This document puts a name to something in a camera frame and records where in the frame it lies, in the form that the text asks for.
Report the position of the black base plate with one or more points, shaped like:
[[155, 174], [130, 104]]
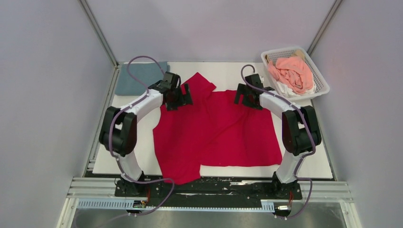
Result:
[[215, 192]]

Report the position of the red t shirt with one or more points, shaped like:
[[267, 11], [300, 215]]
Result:
[[213, 131]]

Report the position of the white plastic laundry basket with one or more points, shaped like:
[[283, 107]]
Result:
[[322, 86]]

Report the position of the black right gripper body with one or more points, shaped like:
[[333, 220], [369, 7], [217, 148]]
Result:
[[247, 93]]

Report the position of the pink t shirt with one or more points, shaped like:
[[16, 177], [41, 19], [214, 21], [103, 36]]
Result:
[[293, 72]]

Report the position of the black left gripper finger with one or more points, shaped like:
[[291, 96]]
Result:
[[173, 107], [187, 98]]

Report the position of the beige garment in basket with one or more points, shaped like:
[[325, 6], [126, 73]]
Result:
[[297, 53]]

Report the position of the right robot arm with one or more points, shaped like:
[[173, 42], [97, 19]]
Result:
[[300, 131]]

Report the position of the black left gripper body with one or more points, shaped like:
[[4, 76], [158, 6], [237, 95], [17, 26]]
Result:
[[177, 97]]

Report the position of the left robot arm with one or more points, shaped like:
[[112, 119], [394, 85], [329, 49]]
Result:
[[119, 127]]

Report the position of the aluminium frame rail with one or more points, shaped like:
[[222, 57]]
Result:
[[322, 192]]

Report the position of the white t shirt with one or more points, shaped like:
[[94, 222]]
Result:
[[289, 93]]

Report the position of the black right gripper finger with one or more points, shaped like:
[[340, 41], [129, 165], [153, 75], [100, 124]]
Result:
[[254, 105], [240, 94]]

